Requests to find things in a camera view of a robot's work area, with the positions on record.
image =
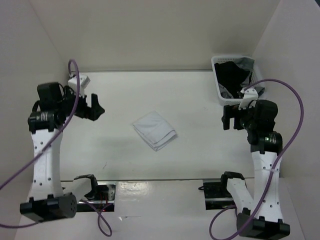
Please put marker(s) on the white plastic basket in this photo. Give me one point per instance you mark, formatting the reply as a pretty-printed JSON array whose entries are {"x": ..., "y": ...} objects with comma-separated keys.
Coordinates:
[{"x": 256, "y": 75}]

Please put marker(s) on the white skirt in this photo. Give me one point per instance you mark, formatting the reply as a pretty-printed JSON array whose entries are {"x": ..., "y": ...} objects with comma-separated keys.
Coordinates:
[{"x": 155, "y": 130}]

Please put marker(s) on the grey skirt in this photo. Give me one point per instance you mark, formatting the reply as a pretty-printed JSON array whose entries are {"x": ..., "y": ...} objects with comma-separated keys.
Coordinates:
[{"x": 246, "y": 64}]

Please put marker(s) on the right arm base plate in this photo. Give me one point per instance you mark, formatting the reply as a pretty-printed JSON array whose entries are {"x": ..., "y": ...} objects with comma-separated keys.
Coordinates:
[{"x": 215, "y": 197}]

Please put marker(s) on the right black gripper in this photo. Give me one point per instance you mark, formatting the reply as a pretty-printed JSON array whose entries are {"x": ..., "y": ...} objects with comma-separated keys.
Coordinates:
[{"x": 230, "y": 111}]

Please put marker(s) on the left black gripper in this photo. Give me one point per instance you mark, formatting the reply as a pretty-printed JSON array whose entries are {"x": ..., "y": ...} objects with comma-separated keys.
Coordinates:
[{"x": 93, "y": 113}]

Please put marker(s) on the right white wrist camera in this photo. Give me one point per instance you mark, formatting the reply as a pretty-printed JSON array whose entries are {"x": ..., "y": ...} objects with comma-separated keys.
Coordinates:
[{"x": 249, "y": 95}]

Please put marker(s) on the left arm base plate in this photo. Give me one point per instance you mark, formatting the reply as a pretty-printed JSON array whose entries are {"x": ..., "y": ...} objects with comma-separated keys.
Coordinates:
[{"x": 104, "y": 196}]

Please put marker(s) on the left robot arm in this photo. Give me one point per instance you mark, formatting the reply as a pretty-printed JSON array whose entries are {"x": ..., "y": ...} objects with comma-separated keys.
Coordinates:
[{"x": 48, "y": 200}]

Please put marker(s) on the black skirt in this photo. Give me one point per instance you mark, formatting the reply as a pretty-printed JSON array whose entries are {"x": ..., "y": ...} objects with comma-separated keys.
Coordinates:
[{"x": 230, "y": 78}]

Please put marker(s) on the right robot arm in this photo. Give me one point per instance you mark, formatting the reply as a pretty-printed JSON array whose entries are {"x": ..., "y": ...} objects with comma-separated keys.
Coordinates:
[{"x": 258, "y": 216}]

